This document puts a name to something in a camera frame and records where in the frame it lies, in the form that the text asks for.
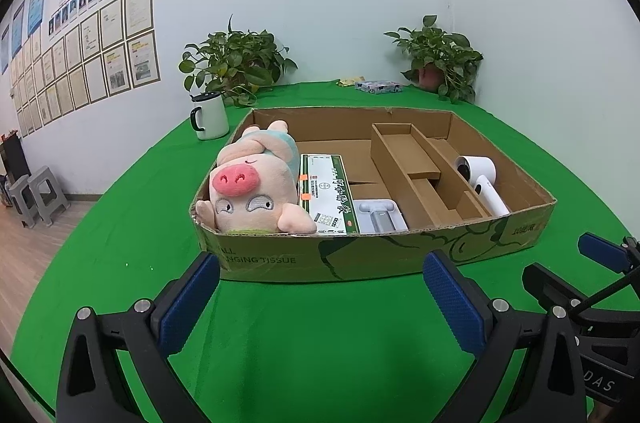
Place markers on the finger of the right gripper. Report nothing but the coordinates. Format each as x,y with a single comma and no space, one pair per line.
620,258
549,289

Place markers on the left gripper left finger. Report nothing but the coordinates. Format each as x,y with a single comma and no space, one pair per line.
93,387

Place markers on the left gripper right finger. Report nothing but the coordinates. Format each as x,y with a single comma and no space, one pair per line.
549,386

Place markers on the white handheld fan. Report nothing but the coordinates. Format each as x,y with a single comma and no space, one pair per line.
481,174

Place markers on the narrow cardboard tray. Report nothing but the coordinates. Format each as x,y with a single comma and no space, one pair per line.
430,193

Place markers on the white phone stand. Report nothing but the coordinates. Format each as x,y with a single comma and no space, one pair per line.
379,216

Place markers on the green white long box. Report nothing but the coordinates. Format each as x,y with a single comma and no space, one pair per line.
324,193

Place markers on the pink pig plush toy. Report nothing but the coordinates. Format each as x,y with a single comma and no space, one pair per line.
253,186

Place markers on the person's right hand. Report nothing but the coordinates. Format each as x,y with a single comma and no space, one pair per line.
599,413

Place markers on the grey plastic stool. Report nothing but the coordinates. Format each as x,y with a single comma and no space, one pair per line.
48,194

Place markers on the right potted plant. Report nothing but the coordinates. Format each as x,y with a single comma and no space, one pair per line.
442,63

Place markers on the potted plant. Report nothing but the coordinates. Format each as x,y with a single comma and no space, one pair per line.
236,64
442,63

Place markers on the colourful packet on table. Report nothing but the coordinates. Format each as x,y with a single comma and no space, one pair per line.
378,87

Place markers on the large cardboard box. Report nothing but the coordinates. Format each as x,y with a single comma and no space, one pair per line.
281,257

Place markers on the yellow item on table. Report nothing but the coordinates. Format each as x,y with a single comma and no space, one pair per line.
349,82

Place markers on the left potted plant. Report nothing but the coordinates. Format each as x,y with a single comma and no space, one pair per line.
236,64

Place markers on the white mug black handle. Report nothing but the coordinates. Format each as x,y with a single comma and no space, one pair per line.
209,117

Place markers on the framed certificates on wall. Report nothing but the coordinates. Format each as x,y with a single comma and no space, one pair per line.
108,52

